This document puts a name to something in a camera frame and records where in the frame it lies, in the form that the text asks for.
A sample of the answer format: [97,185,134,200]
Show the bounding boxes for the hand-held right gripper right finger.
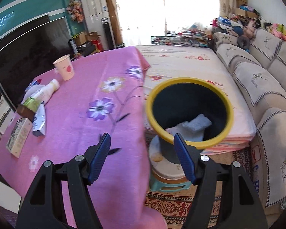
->
[173,132,268,229]

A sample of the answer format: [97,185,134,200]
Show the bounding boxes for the green plastic stool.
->
[150,174,192,192]

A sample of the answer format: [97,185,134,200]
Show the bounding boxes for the black bin yellow rim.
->
[145,77,234,164]

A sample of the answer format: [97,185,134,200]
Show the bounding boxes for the cluttered glass coffee table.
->
[151,32,215,48]

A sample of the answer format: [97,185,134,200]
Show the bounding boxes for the grey tower fan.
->
[101,17,116,50]

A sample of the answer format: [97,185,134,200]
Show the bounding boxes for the white standing air conditioner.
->
[80,0,110,32]

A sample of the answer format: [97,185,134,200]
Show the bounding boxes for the round stool under bin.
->
[149,136,188,179]

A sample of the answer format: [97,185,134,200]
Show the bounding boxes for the hanging flower ornament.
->
[66,0,84,23]

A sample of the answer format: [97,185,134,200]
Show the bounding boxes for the large flat television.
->
[0,17,73,111]

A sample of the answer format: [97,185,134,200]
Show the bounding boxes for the stack of cardboard boxes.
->
[71,31,102,47]

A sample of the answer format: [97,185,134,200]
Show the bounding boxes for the black television behind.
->
[0,14,50,50]

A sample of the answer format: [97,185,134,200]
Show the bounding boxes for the white knitted cloth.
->
[165,114,212,142]

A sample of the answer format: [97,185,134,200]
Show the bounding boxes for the pink floral tablecloth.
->
[0,46,168,229]

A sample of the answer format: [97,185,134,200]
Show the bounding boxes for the silver snack wrapper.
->
[32,101,47,137]

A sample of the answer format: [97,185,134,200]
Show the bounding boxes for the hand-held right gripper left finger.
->
[15,132,112,229]

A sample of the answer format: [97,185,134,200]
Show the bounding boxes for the corner cardboard boxes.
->
[235,0,259,19]

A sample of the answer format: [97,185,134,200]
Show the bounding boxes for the patterned red rug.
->
[145,145,255,222]

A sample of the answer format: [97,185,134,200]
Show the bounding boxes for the floral printed carton box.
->
[6,117,34,158]

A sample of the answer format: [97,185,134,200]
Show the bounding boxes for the blue red card box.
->
[25,79,44,93]

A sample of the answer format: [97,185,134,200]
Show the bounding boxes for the floral covered mattress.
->
[136,45,256,156]

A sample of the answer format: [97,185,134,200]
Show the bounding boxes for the white plastic bottle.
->
[23,79,60,110]

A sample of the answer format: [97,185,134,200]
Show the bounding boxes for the pile of plush toys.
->
[238,17,286,47]

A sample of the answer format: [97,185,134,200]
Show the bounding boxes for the blue star print bag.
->
[217,17,236,28]

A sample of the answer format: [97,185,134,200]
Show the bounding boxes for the beige sofa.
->
[214,29,286,217]

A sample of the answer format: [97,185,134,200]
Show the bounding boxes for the pink paper cup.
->
[53,54,75,81]

